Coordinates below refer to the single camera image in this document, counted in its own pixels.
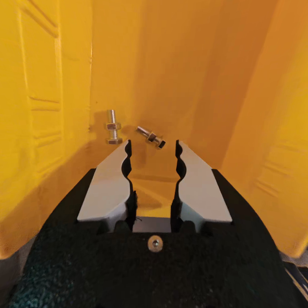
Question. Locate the silver hex bolt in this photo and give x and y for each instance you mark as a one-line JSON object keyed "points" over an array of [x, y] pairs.
{"points": [[142, 130], [111, 115]]}

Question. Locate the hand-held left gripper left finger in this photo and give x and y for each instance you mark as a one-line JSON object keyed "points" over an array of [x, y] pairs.
{"points": [[105, 192]]}

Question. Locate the large yellow plastic bin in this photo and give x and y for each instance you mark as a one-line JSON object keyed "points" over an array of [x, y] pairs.
{"points": [[192, 72]]}

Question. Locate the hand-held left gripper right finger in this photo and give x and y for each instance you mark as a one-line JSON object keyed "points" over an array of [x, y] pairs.
{"points": [[202, 192]]}

